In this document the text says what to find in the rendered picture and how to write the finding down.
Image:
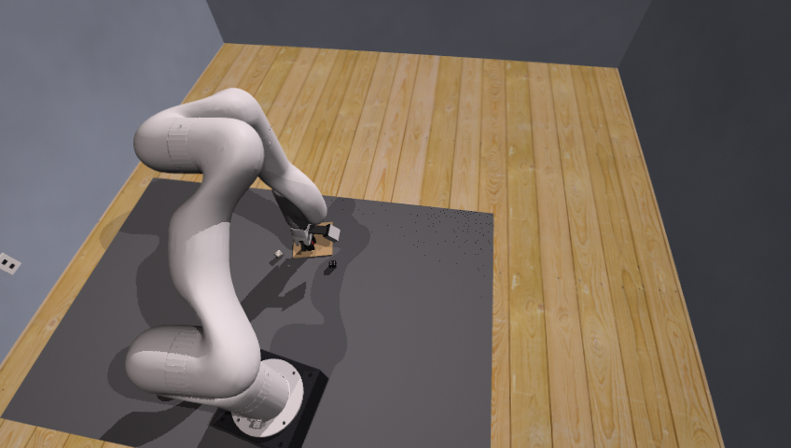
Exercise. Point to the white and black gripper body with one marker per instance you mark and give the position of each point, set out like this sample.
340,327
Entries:
302,234

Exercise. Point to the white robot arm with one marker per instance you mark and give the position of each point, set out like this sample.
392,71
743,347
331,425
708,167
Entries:
218,137

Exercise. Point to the tan mat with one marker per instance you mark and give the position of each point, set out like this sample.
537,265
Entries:
323,247

